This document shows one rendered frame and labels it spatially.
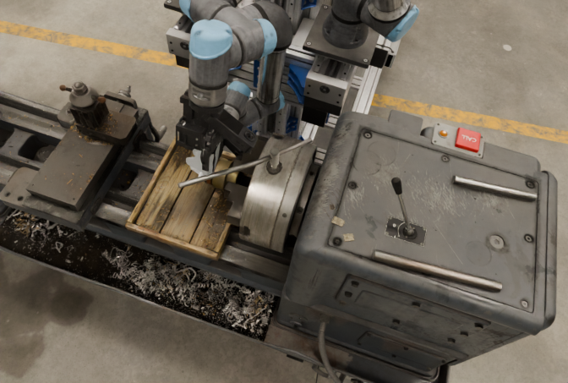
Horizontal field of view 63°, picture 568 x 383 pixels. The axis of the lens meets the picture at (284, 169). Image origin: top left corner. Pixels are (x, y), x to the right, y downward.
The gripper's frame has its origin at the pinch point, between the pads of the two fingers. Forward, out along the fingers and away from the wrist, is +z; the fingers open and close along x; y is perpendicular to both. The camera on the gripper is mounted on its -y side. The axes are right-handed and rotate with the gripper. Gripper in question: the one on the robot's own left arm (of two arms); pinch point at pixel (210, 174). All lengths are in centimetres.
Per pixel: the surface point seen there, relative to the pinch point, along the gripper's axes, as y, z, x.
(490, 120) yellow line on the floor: -110, 73, -198
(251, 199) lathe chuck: -9.1, 9.4, -5.7
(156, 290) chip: 21, 74, -11
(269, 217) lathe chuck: -14.6, 12.3, -4.3
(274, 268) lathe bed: -18.2, 42.0, -12.5
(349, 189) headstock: -31.4, 1.4, -11.3
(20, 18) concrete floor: 202, 83, -168
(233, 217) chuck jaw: -5.3, 17.9, -5.5
